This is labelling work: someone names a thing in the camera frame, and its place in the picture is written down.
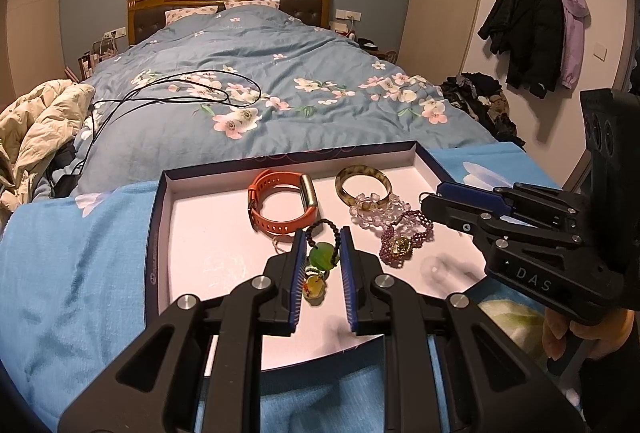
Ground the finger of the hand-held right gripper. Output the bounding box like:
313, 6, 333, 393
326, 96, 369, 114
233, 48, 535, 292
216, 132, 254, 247
435, 180, 593, 220
419, 192, 586, 259

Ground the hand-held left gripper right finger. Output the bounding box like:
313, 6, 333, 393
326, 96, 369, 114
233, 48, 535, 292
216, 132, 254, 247
340, 227, 586, 433

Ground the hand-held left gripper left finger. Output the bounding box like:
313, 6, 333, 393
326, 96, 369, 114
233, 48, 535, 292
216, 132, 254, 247
57, 228, 307, 433

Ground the green yellow stone bracelet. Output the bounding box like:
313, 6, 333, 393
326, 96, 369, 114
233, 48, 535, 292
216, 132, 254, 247
302, 219, 347, 307

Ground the dark purple beaded bracelet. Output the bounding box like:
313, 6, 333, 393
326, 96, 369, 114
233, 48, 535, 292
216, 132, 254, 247
380, 209, 435, 270

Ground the pale purple crystal bracelet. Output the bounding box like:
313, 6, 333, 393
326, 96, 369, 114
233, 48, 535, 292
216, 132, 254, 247
349, 193, 416, 231

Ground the dark blue box tray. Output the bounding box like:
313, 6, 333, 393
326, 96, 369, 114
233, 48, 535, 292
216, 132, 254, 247
144, 140, 501, 371

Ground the person's right hand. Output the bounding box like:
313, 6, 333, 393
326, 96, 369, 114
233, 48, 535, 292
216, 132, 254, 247
541, 305, 640, 364

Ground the orange watch band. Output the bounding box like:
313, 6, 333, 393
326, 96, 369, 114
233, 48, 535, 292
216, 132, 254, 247
246, 169, 319, 236

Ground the tortoiseshell bangle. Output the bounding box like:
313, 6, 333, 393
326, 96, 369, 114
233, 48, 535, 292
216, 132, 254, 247
335, 164, 392, 208

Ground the pile of dark clothes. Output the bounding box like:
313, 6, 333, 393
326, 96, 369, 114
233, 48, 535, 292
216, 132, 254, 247
439, 72, 526, 148

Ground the wooden nightstand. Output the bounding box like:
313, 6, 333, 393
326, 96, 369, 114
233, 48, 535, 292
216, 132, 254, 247
357, 33, 401, 64

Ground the black hanging jacket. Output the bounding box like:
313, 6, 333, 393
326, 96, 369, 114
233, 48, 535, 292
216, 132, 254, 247
505, 0, 566, 100
477, 0, 538, 56

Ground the purple hanging jacket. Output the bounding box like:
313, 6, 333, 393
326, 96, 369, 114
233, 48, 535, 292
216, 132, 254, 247
559, 0, 591, 90

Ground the floral blue duvet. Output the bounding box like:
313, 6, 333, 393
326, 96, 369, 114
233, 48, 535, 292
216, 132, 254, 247
75, 8, 501, 196

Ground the blue printed blanket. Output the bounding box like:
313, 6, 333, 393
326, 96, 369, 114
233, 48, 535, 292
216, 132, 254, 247
0, 143, 561, 433

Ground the dark cloth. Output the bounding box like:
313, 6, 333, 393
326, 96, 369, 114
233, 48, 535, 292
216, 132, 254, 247
50, 148, 88, 198

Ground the floral pillow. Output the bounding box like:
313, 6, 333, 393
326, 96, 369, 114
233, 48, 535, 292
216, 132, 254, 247
223, 0, 281, 12
165, 5, 219, 27

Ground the beige padded jacket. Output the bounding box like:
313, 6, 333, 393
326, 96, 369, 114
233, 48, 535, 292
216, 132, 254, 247
0, 80, 96, 224

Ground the white wall socket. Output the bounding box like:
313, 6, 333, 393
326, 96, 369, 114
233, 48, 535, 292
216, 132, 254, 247
334, 9, 362, 34

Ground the black cable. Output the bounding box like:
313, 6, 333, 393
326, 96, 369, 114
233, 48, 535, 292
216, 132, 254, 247
75, 70, 262, 178

